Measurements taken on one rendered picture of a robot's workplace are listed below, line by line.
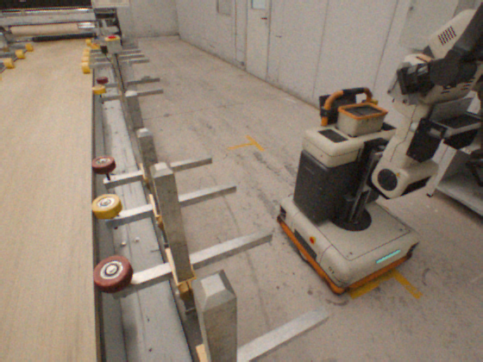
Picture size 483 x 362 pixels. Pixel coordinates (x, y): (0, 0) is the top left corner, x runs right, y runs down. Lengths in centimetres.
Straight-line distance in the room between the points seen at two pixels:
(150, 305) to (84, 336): 35
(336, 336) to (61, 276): 129
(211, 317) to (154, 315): 63
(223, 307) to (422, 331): 159
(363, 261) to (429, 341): 52
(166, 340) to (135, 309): 14
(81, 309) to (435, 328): 167
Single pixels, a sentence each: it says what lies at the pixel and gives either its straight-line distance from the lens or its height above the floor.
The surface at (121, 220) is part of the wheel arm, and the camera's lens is 87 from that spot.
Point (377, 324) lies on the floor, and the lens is 170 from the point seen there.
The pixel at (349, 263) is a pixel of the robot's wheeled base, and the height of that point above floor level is 28.
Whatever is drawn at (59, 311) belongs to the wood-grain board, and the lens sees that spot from 66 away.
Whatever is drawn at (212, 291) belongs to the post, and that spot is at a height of 118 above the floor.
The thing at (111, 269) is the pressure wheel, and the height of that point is 91.
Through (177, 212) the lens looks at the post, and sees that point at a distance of 50.
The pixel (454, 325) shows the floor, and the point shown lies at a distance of 192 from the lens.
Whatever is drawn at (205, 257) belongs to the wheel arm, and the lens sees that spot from 70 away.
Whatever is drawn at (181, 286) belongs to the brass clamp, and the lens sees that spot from 65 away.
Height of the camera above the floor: 140
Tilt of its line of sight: 36 degrees down
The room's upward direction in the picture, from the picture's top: 1 degrees clockwise
